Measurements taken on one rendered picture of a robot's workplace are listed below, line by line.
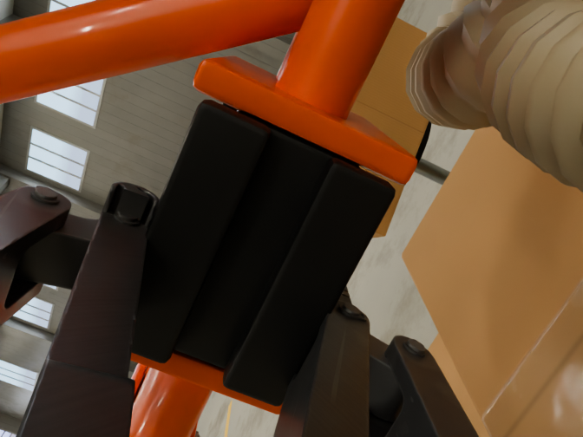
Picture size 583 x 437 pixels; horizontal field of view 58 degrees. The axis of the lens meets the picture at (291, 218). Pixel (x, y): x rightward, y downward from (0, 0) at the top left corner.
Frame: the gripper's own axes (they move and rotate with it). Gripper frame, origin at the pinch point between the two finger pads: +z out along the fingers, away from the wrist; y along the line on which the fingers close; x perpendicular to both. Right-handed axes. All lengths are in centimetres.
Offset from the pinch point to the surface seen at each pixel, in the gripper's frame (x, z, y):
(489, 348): -1.6, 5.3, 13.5
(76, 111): -245, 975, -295
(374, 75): 12, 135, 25
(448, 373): -33, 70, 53
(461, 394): -33, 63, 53
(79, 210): -450, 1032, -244
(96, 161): -331, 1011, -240
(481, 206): 3.5, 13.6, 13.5
